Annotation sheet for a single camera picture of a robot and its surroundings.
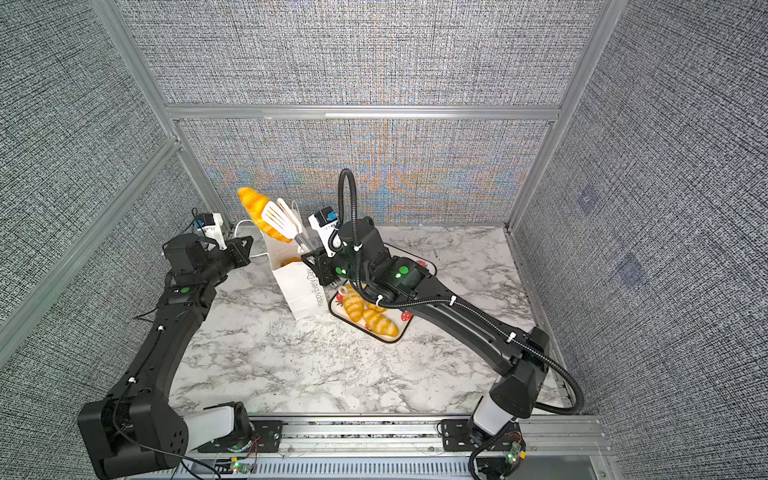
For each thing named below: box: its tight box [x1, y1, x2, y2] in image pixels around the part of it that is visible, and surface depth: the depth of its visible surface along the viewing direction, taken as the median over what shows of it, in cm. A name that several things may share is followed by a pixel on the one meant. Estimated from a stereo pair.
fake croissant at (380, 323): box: [362, 309, 399, 337], surface depth 92 cm
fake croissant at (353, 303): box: [343, 284, 365, 323], surface depth 95 cm
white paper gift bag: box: [262, 230, 328, 321], surface depth 87 cm
